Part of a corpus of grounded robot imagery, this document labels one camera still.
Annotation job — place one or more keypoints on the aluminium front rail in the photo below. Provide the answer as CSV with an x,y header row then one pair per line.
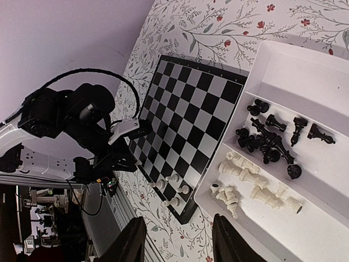
x,y
110,217

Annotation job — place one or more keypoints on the floral table mat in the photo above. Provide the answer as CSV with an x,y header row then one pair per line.
x,y
223,34

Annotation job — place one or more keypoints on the white plastic tray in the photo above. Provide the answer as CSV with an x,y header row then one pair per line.
x,y
280,175

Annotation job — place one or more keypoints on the white chess piece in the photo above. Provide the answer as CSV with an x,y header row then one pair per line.
x,y
183,190
160,184
173,202
172,178

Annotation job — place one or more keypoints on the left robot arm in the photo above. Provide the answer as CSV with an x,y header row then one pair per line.
x,y
84,115

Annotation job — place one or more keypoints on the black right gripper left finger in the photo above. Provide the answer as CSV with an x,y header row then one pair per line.
x,y
129,245

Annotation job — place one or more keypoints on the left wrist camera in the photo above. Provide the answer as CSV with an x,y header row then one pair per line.
x,y
133,128

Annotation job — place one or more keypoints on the white chess pieces pile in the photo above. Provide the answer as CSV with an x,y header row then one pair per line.
x,y
246,171

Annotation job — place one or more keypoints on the black grey chessboard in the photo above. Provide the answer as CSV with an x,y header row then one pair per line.
x,y
189,106

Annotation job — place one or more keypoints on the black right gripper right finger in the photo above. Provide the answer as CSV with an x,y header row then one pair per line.
x,y
228,244

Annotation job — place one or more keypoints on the black chess pieces pile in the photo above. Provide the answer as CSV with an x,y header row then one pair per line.
x,y
269,143

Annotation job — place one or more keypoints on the black piece far apart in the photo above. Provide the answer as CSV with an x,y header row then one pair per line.
x,y
314,133

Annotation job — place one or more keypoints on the black pawn apart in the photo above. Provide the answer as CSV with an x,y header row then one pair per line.
x,y
299,123

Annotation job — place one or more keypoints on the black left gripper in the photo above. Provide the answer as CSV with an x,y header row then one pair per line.
x,y
117,157

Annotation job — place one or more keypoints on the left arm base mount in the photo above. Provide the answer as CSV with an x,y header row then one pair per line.
x,y
108,185

